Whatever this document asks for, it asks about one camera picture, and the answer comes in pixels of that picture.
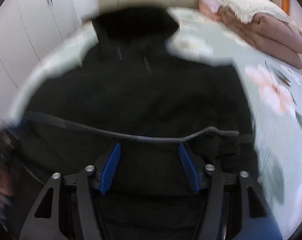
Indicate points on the folded pink quilt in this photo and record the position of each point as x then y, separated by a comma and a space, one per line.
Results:
268, 35

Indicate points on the black hooded jacket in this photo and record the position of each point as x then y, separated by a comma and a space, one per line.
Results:
130, 90

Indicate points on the pink pillow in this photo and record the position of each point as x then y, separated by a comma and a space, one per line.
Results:
210, 8

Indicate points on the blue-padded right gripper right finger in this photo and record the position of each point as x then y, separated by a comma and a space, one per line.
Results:
205, 176

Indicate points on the person's left hand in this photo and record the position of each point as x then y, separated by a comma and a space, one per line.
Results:
6, 191

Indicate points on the white wardrobe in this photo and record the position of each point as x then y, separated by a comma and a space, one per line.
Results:
29, 30

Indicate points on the floral light green bed sheet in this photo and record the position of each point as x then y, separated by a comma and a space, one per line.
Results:
274, 95

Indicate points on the white lace pillow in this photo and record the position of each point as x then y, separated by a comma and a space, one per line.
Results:
245, 10

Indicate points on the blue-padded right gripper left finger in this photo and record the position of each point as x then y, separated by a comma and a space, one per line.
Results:
92, 183

